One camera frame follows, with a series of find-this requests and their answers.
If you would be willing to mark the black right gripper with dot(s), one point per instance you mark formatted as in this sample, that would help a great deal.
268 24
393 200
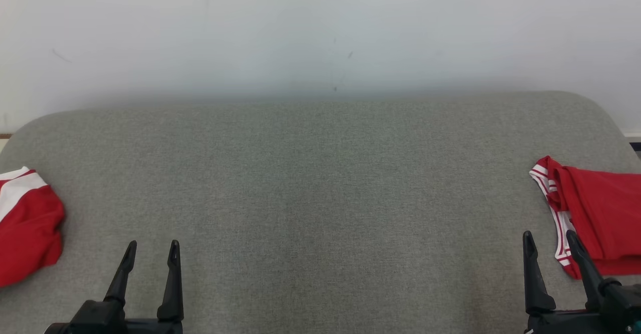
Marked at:
566 324

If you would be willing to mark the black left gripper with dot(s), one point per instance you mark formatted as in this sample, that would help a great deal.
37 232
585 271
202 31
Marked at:
100 321

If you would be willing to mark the red jersey with lettering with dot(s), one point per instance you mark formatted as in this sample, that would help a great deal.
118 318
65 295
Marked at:
601 209

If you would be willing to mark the red shorts with white stripe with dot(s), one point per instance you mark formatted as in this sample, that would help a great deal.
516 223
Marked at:
27 234

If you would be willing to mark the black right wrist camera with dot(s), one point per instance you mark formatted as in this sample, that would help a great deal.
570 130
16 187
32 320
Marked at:
623 304

